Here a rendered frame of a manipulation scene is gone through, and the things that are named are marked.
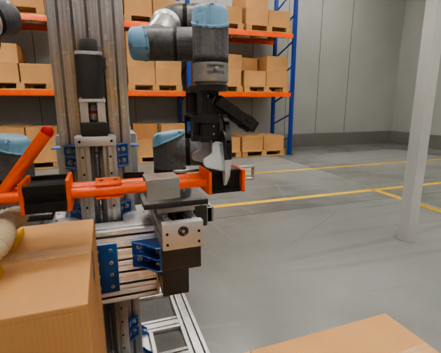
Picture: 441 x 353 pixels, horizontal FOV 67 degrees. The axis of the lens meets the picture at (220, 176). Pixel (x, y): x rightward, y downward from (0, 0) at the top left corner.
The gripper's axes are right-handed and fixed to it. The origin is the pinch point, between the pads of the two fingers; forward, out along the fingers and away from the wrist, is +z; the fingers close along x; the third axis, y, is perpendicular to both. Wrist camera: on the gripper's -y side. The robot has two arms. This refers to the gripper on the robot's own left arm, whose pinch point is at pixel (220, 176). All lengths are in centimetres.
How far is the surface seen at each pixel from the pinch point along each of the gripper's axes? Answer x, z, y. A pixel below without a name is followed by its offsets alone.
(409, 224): -161, 101, -255
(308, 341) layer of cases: -17, 66, -39
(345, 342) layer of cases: -12, 66, -50
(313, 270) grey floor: -144, 120, -133
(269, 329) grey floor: -91, 120, -64
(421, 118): -162, -3, -254
